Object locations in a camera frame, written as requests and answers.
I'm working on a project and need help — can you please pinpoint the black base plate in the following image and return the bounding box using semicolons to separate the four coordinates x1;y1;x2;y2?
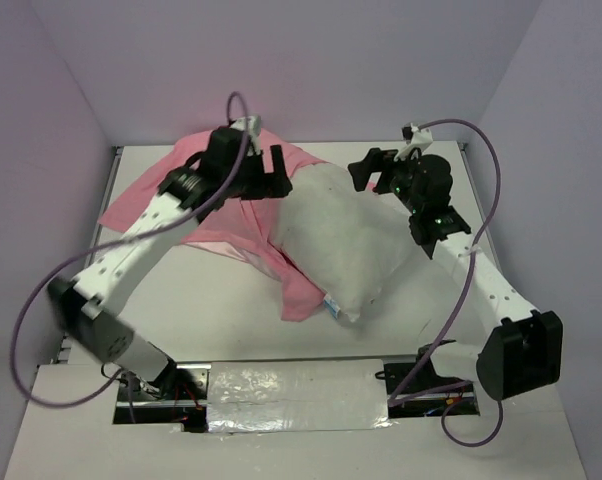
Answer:
375;344;479;419
112;363;211;433

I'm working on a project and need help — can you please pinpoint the white foam board front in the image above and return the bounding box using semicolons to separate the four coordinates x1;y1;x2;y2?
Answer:
0;349;595;480

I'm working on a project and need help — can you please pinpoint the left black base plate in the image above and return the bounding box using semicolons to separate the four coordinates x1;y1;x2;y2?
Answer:
112;363;211;433

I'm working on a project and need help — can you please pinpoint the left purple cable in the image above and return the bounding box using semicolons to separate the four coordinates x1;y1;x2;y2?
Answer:
11;90;252;424

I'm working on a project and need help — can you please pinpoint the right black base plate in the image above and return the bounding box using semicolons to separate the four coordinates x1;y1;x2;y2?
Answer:
375;344;479;419

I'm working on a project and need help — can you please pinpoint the silver tape patch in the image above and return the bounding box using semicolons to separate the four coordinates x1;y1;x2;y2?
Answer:
207;359;391;434

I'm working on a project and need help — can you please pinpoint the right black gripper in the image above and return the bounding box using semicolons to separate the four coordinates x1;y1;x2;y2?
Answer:
348;144;424;214

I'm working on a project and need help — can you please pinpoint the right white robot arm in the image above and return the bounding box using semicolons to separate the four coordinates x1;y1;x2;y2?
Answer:
348;147;563;401

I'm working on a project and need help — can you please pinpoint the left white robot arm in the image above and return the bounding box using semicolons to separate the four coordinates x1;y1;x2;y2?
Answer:
47;116;292;399

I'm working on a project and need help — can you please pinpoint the white pillow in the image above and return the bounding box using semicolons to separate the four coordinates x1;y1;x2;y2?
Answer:
270;163;413;323

